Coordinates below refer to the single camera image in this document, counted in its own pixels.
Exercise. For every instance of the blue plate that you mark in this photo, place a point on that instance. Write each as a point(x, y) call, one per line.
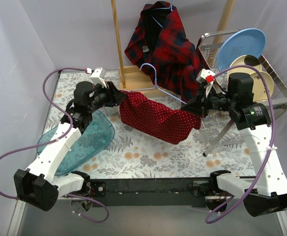
point(250, 41)

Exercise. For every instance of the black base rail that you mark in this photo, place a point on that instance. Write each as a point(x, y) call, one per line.
point(186, 191)

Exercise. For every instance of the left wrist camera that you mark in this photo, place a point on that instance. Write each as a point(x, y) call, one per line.
point(97, 76)

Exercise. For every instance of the red polka dot cloth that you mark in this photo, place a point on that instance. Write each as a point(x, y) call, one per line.
point(156, 119)

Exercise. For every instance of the cream plate black spot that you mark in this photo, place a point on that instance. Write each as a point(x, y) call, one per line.
point(245, 60)

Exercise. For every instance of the red plaid skirt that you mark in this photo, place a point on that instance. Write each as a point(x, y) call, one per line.
point(168, 50)

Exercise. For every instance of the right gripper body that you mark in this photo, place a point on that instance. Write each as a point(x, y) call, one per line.
point(203, 105)

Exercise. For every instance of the blue wire hanger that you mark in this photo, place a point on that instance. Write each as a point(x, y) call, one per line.
point(159, 14)
point(155, 83)

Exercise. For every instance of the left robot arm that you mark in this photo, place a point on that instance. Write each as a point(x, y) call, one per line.
point(36, 185)

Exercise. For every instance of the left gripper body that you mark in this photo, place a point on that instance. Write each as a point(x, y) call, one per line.
point(112, 94)

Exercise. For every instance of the teal plastic tray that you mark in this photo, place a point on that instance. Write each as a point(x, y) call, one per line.
point(95, 138)

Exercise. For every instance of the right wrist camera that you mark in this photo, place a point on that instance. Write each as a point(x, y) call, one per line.
point(206, 77)

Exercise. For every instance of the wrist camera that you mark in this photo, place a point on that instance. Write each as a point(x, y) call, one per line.
point(206, 77)
point(97, 76)

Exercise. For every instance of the wooden hanger stand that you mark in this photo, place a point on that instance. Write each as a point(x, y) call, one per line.
point(224, 19)

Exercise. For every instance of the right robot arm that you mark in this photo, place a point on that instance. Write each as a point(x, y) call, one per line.
point(255, 123)

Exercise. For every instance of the metal dish rack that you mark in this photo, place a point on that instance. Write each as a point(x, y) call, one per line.
point(208, 51)

